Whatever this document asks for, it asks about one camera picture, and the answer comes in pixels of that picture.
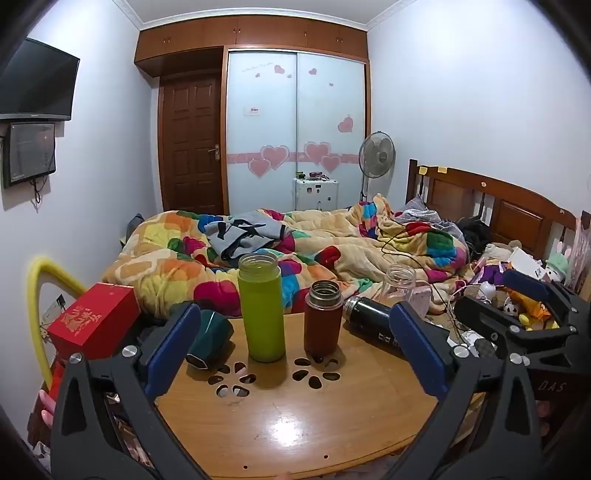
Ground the standing electric fan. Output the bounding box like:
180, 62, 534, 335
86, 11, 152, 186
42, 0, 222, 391
359, 131, 396, 204

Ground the clear plastic jar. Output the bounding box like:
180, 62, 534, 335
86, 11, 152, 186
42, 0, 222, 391
381, 265, 419, 308

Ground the brown wooden door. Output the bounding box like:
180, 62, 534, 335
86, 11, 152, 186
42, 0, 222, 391
159, 76, 225, 215

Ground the small white appliance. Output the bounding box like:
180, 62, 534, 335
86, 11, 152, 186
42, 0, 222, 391
294, 178, 339, 210

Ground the wooden wardrobe with heart stickers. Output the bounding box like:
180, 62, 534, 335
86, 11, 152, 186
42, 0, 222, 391
135, 14, 372, 217

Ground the white rabbit plush toy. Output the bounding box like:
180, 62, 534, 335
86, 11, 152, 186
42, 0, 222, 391
545, 244, 573, 283

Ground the dark green mug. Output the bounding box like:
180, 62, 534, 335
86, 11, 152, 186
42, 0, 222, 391
185, 309, 235, 370

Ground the wooden bed headboard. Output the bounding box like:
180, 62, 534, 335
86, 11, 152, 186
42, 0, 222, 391
406, 159, 578, 259

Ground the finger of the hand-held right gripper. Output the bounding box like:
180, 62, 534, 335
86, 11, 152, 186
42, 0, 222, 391
455, 294, 578, 356
502, 269, 591, 324

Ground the purple cloth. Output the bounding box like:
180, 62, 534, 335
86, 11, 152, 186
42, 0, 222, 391
478, 263, 509, 287

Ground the small wall monitor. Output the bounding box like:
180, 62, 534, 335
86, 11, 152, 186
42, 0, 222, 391
2, 121, 57, 188

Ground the grey purple clothing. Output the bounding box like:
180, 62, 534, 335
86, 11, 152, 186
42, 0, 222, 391
394, 196, 458, 232

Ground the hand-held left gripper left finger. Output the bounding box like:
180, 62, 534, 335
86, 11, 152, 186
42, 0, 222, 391
50, 302, 213, 480

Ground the red gift box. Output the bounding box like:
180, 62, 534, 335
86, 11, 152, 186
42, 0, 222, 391
47, 283, 141, 363

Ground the black wall television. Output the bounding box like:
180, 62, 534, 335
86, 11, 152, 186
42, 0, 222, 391
0, 38, 81, 121

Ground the grey black garment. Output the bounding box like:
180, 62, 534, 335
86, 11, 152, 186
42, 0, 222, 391
203, 211, 287, 260

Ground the white power strip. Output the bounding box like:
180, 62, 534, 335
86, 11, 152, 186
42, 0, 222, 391
459, 330, 485, 352

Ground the black thermos flask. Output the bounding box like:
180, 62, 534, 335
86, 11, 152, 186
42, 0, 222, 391
344, 296, 416, 357

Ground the brown thermos cup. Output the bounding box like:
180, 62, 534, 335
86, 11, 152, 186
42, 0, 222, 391
304, 280, 345, 363

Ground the black bag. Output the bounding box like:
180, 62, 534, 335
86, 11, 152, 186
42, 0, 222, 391
457, 217, 492, 252

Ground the colourful patchwork blanket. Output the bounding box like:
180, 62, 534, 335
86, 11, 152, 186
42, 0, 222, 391
102, 194, 472, 319

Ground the yellow foam tube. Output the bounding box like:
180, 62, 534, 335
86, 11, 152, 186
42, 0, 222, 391
27, 256, 88, 388

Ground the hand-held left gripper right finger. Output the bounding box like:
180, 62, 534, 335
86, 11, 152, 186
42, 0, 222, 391
383, 302, 543, 480

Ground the tall lime green cup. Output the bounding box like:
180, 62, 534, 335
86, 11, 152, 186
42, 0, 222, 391
237, 252, 287, 363

